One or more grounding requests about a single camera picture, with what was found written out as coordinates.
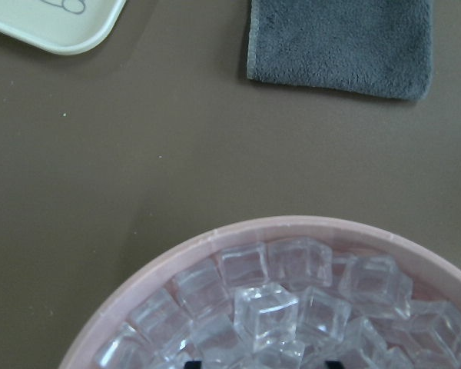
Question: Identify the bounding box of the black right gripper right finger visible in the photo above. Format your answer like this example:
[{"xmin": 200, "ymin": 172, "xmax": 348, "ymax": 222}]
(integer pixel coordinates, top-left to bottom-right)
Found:
[{"xmin": 324, "ymin": 361, "xmax": 343, "ymax": 369}]

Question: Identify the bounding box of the pile of ice cubes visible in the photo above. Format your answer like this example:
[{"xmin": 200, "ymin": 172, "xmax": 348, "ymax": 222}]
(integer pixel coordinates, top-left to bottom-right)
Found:
[{"xmin": 93, "ymin": 238, "xmax": 461, "ymax": 368}]

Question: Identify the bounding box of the pink bowl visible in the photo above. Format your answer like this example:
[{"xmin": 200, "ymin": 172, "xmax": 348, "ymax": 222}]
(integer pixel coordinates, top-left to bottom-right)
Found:
[{"xmin": 60, "ymin": 215, "xmax": 461, "ymax": 368}]

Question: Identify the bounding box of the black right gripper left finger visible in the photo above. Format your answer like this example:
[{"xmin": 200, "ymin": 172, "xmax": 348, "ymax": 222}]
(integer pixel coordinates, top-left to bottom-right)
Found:
[{"xmin": 184, "ymin": 361, "xmax": 202, "ymax": 369}]

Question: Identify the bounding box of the cream rabbit tray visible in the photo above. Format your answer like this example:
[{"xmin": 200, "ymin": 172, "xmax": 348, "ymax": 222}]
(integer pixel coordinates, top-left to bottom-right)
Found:
[{"xmin": 0, "ymin": 0, "xmax": 126, "ymax": 55}]

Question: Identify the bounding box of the grey folded cloth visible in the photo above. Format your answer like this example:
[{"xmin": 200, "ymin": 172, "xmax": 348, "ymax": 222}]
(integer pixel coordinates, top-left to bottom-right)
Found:
[{"xmin": 247, "ymin": 1, "xmax": 433, "ymax": 101}]

